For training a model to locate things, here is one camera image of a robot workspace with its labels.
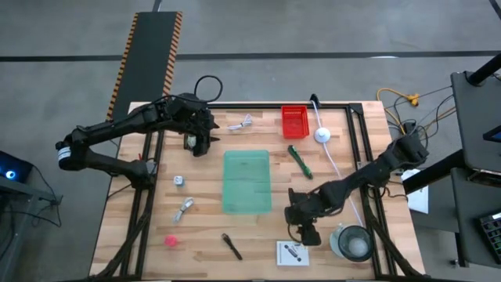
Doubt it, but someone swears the pale round lid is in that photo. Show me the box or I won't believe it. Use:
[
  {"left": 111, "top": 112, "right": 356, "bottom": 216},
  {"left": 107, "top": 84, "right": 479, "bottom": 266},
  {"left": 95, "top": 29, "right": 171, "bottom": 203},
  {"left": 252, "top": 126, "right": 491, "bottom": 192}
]
[{"left": 329, "top": 222, "right": 345, "bottom": 259}]

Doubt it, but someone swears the black keypad device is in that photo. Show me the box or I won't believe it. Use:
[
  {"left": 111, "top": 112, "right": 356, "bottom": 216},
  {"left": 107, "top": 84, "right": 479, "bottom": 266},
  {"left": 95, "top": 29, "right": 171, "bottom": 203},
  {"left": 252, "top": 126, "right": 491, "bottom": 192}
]
[{"left": 478, "top": 211, "right": 501, "bottom": 251}]

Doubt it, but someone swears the green black braided cable bundle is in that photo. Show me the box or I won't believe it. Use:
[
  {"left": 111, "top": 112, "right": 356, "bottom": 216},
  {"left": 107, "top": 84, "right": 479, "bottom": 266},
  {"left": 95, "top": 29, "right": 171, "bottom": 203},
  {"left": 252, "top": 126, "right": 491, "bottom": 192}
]
[{"left": 287, "top": 144, "right": 314, "bottom": 180}]

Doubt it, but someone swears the black metal table frame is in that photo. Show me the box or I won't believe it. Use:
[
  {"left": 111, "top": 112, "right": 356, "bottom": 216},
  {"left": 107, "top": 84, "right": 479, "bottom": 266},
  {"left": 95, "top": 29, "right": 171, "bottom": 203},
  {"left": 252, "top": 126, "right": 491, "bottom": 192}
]
[{"left": 88, "top": 100, "right": 427, "bottom": 281}]

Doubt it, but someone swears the black computer with blue light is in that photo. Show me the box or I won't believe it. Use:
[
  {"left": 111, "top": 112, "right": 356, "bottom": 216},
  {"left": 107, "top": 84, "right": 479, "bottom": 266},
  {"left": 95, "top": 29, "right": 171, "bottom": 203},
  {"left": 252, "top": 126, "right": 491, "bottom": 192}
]
[{"left": 0, "top": 150, "right": 34, "bottom": 183}]

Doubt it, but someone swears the thin white cable bundle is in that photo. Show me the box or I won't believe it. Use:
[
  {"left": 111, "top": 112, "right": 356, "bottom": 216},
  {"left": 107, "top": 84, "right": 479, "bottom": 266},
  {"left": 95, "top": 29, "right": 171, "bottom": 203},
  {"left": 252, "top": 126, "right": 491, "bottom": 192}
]
[{"left": 227, "top": 114, "right": 254, "bottom": 132}]

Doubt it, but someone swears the dark glass cup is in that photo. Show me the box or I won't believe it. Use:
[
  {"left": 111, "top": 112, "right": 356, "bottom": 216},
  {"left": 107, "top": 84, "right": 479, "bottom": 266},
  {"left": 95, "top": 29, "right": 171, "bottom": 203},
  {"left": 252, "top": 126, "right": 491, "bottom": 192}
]
[{"left": 337, "top": 224, "right": 375, "bottom": 262}]

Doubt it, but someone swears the white paper sheet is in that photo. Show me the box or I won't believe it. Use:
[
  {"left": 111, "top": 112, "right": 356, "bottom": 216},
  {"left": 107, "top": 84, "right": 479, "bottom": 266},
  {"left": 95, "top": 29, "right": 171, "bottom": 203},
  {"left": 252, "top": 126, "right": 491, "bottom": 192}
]
[{"left": 401, "top": 168, "right": 430, "bottom": 215}]

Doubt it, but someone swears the white box with black print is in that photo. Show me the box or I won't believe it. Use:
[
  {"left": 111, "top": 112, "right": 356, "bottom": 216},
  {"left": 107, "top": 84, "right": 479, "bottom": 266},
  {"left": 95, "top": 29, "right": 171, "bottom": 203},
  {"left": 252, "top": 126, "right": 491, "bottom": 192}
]
[{"left": 276, "top": 240, "right": 310, "bottom": 267}]

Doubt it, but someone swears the black mat with hazard stripes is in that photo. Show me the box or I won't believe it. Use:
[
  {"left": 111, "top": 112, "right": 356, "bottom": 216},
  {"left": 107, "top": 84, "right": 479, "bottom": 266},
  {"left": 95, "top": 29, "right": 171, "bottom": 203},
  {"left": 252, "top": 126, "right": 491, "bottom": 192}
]
[{"left": 106, "top": 10, "right": 184, "bottom": 121}]

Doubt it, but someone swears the yellow cable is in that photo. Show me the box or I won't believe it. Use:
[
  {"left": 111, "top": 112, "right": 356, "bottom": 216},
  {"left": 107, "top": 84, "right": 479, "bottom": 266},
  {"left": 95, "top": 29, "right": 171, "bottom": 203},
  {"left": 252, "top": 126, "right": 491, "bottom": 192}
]
[{"left": 376, "top": 88, "right": 420, "bottom": 134}]

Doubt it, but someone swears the white switch cable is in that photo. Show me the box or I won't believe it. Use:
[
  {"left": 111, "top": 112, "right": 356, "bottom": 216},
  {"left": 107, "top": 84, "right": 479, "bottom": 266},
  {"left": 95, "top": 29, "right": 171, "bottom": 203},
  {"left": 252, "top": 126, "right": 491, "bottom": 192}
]
[{"left": 311, "top": 99, "right": 364, "bottom": 227}]

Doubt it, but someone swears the teal translucent plastic bin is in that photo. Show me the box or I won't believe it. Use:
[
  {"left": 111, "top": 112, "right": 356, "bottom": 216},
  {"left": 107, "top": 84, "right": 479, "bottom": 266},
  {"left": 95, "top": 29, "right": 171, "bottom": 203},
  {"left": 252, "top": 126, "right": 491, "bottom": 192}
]
[{"left": 222, "top": 149, "right": 273, "bottom": 215}]

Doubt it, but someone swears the dark grey equipment cart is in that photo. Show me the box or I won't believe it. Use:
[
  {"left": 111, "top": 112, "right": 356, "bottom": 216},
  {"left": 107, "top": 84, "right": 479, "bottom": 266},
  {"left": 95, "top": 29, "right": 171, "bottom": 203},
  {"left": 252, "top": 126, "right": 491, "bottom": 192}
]
[{"left": 402, "top": 52, "right": 501, "bottom": 271}]

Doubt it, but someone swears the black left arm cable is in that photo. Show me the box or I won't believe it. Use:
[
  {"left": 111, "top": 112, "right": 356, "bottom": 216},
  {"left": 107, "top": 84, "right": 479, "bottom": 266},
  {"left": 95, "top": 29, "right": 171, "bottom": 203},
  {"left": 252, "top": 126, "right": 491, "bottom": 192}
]
[{"left": 193, "top": 74, "right": 224, "bottom": 103}]

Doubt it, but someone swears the thick white cable bundle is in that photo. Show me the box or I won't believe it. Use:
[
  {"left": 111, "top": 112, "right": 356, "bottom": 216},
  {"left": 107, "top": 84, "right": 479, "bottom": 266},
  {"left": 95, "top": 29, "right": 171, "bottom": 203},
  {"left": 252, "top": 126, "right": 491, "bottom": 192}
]
[{"left": 172, "top": 196, "right": 196, "bottom": 225}]

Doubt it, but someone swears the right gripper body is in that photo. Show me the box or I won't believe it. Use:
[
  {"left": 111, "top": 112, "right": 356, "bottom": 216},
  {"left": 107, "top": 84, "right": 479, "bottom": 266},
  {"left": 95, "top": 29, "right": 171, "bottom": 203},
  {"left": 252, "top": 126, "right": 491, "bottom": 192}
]
[{"left": 283, "top": 186, "right": 328, "bottom": 236}]

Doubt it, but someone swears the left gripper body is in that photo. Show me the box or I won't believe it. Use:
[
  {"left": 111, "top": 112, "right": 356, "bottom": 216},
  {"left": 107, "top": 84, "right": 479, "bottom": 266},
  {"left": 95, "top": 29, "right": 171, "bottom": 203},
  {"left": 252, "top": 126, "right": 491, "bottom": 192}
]
[{"left": 194, "top": 109, "right": 215, "bottom": 157}]

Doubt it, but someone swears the red plastic basket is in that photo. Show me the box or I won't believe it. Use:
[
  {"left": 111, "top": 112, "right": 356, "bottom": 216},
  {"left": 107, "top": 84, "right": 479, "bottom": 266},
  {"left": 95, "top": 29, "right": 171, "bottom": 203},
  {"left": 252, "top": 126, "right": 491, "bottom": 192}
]
[{"left": 280, "top": 104, "right": 311, "bottom": 140}]

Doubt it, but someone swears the white round puck switch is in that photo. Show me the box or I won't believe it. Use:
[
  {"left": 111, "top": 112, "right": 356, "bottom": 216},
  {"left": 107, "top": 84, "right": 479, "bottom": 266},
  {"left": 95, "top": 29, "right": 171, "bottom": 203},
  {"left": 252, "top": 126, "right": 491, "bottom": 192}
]
[{"left": 313, "top": 127, "right": 332, "bottom": 144}]

